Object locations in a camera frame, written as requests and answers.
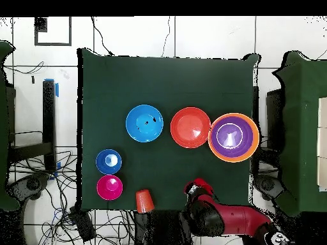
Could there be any red cup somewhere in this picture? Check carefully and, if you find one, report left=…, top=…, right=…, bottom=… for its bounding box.
left=192, top=177, right=215, bottom=195

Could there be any orange cup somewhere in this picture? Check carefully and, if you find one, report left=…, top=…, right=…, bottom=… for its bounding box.
left=135, top=189, right=156, bottom=214

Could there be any purple bowl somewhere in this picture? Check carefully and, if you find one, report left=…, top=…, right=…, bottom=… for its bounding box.
left=211, top=116, right=254, bottom=158

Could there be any red-orange bowl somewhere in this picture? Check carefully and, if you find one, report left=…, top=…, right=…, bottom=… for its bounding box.
left=170, top=107, right=212, bottom=149

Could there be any large orange bowl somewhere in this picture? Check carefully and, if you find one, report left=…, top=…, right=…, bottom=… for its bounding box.
left=208, top=112, right=261, bottom=163

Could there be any light blue bowl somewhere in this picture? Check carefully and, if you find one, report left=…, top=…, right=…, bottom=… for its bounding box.
left=125, top=104, right=164, bottom=143

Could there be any small dark blue bowl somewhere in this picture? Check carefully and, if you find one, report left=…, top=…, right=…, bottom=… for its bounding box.
left=95, top=149, right=123, bottom=175

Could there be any small pink bowl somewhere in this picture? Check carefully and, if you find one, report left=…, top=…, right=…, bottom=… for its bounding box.
left=96, top=174, right=124, bottom=202

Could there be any dark green table cloth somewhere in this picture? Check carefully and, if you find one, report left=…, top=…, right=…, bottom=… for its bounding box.
left=77, top=48, right=261, bottom=214

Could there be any black power adapter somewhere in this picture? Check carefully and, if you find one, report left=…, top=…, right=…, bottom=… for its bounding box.
left=70, top=209, right=97, bottom=242

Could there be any green cloth neighbouring table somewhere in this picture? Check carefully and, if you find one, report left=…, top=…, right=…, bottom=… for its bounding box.
left=271, top=50, right=327, bottom=218
left=0, top=40, right=20, bottom=211

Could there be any white box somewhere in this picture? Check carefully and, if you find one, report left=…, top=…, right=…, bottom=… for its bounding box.
left=317, top=96, right=327, bottom=128
left=317, top=127, right=327, bottom=158
left=317, top=157, right=327, bottom=192

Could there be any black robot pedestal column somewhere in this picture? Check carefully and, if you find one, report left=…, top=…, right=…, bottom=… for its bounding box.
left=133, top=211, right=194, bottom=245

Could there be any blue cable bundle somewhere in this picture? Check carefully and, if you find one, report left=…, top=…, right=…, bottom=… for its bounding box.
left=51, top=207, right=64, bottom=226

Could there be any black floor cable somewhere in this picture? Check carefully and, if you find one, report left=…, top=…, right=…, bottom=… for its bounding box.
left=91, top=17, right=114, bottom=56

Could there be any black stand post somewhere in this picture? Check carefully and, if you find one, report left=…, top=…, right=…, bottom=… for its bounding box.
left=7, top=79, right=58, bottom=173

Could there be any black square floor frame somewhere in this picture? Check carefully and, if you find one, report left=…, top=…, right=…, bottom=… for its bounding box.
left=34, top=17, right=72, bottom=47

